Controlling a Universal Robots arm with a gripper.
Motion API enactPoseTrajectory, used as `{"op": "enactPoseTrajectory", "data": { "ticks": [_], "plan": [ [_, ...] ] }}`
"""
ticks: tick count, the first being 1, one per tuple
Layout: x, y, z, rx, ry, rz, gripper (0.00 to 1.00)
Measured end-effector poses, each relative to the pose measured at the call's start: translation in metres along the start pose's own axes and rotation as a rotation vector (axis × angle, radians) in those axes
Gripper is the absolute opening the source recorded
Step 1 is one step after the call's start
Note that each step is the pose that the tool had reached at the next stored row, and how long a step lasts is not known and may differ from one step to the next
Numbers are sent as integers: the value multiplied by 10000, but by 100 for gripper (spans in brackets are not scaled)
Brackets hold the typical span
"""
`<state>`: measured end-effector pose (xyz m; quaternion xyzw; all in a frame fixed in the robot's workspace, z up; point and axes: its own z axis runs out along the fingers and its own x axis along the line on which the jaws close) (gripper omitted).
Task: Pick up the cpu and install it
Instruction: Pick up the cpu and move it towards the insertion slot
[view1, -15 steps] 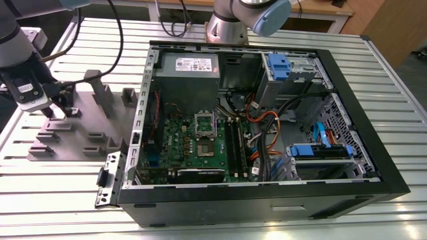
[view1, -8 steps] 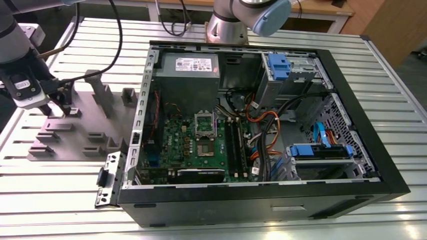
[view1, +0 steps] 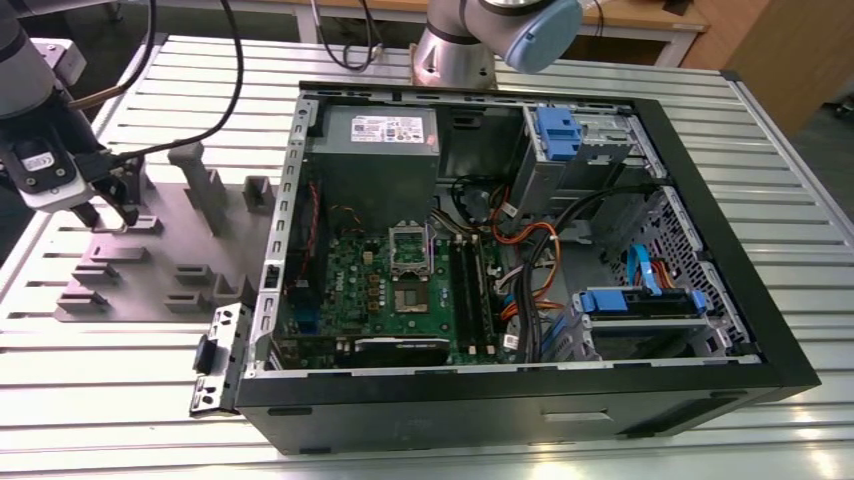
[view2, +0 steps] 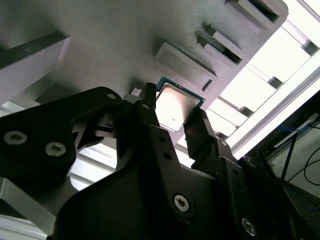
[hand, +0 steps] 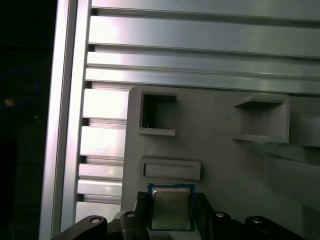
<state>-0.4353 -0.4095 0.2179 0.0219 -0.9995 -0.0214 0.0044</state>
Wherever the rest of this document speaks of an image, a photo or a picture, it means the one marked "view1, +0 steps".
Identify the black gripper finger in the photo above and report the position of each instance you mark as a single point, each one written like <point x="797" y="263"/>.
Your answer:
<point x="87" y="212"/>
<point x="130" y="195"/>

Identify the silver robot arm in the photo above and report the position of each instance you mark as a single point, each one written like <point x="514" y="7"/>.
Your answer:
<point x="454" y="60"/>

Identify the CPU socket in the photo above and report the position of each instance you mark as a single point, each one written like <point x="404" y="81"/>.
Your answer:
<point x="410" y="298"/>

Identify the grey parts rack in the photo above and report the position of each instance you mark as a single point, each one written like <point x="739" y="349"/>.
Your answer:
<point x="187" y="260"/>

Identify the blue expansion slot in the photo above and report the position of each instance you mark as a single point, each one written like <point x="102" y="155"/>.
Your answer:
<point x="309" y="320"/>

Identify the grey power supply unit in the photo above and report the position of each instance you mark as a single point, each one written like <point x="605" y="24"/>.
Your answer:
<point x="374" y="180"/>

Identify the green Dell motherboard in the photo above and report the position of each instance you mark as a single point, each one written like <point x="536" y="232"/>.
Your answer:
<point x="361" y="320"/>

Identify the black Nvidia graphics card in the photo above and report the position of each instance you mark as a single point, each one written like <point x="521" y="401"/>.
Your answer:
<point x="401" y="347"/>

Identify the blue plastic drive latch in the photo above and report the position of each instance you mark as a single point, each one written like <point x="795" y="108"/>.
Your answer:
<point x="557" y="132"/>

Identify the black PC case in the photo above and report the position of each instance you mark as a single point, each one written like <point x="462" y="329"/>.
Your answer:
<point x="468" y="405"/>

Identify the silver drive cage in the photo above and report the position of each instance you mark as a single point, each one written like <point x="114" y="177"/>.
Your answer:
<point x="601" y="145"/>

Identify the blue disk carrier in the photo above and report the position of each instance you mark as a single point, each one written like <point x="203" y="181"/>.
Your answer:
<point x="610" y="302"/>

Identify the silver disk bay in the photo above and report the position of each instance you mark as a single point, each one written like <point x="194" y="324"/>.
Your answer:
<point x="648" y="325"/>

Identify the wooden desk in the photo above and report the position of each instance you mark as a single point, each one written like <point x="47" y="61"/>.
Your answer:
<point x="654" y="15"/>

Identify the brown wooden cabinet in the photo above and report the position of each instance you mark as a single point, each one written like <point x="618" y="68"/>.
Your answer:
<point x="788" y="50"/>

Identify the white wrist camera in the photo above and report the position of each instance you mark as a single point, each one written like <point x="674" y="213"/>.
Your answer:
<point x="57" y="197"/>

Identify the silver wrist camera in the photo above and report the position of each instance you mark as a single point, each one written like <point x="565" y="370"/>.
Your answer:
<point x="67" y="62"/>

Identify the silver card retainer bracket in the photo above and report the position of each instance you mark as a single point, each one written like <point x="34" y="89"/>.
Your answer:
<point x="230" y="345"/>

